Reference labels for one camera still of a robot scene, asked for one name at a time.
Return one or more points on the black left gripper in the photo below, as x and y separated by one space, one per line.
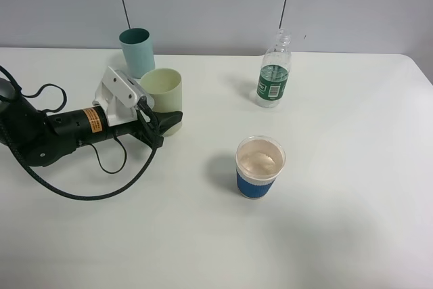
79 128

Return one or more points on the pale green plastic cup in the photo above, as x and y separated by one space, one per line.
164 85

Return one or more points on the clear bottle with green label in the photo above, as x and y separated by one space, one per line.
274 71

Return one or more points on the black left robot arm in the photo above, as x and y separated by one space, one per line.
42 139

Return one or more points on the teal plastic cup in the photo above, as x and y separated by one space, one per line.
138 51

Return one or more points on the cup with blue sleeve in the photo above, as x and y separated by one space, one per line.
259 161

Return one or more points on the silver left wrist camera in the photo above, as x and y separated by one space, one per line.
118 95

